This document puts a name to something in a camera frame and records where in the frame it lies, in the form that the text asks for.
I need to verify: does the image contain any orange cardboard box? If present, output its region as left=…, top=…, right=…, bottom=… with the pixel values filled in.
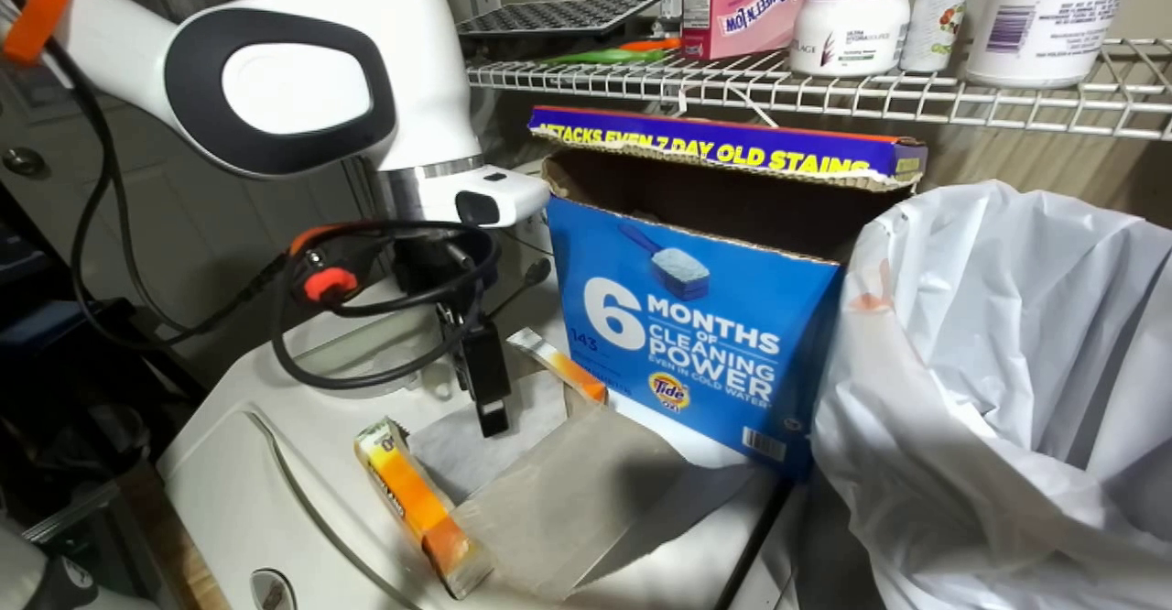
left=354, top=326, right=699, bottom=603

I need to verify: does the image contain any blue detergent box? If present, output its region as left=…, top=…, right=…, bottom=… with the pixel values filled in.
left=528, top=104, right=928, bottom=484

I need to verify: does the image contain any pink cardboard box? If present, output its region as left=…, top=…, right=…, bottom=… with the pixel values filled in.
left=679, top=0, right=819, bottom=62

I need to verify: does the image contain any green plastic utensil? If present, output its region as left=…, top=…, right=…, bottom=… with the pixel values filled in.
left=538, top=47, right=671, bottom=67

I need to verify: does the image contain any dark grid tray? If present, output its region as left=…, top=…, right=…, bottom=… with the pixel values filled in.
left=455, top=0, right=664, bottom=39

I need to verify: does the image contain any white washing machine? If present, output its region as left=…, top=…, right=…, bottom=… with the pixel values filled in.
left=156, top=159, right=799, bottom=610

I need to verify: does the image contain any white jar with purple lid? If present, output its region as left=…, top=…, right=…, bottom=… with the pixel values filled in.
left=788, top=0, right=915, bottom=79

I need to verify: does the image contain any slim white bottle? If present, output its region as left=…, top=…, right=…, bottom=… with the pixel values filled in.
left=899, top=0, right=978, bottom=74

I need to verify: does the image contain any white plastic trash bag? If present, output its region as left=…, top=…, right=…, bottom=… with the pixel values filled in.
left=809, top=179, right=1172, bottom=610

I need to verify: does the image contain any large white container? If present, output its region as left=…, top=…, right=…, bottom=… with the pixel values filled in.
left=965, top=0, right=1146, bottom=90

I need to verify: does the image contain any white wire shelf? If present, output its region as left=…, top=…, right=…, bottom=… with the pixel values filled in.
left=466, top=38, right=1172, bottom=142

